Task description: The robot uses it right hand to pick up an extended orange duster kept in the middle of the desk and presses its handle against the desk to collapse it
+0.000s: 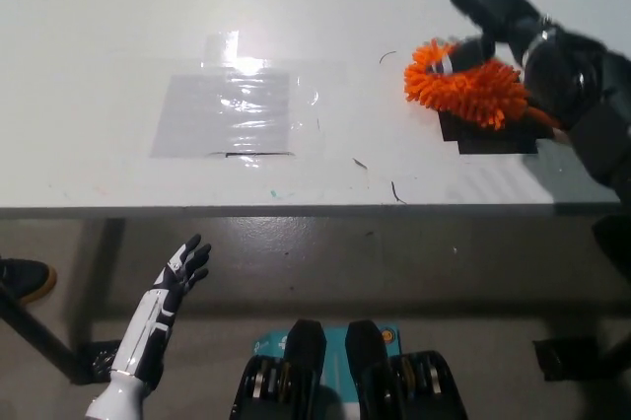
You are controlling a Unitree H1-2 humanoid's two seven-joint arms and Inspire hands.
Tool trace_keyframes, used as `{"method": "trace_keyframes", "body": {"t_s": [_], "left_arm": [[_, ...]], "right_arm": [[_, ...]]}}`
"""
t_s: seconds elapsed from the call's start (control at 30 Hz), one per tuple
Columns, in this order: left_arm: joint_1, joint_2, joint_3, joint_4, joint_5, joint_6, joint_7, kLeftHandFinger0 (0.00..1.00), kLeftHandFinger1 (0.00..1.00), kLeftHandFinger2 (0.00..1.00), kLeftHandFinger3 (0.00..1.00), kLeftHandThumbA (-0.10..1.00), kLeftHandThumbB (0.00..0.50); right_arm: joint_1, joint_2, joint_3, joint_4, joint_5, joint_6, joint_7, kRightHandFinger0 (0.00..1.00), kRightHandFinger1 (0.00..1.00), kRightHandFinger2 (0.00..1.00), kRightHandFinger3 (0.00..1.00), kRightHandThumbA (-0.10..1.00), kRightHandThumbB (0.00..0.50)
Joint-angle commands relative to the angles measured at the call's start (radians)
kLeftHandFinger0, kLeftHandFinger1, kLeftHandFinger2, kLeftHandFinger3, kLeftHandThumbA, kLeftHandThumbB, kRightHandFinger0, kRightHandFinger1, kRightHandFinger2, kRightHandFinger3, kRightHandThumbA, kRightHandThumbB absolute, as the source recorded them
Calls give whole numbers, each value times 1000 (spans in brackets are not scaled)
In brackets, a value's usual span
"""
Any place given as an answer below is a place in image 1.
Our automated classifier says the clear taped grey plastic sheet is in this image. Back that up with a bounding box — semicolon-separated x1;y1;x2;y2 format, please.
149;30;324;171

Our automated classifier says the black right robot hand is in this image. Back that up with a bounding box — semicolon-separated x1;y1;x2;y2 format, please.
412;0;552;74

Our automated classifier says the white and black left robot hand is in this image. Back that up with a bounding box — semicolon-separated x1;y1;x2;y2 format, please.
110;234;212;386

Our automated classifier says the black shoe with tan sole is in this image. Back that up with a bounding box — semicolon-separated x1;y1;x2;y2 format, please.
0;256;58;304

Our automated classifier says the black desk leg with foot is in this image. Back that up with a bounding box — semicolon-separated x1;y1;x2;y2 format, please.
0;281;124;385

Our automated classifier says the orange microfiber telescopic duster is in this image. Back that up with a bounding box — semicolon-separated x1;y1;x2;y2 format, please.
403;38;568;133

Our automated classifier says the black desk foot plate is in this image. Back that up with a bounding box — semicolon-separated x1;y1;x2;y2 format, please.
532;337;600;383

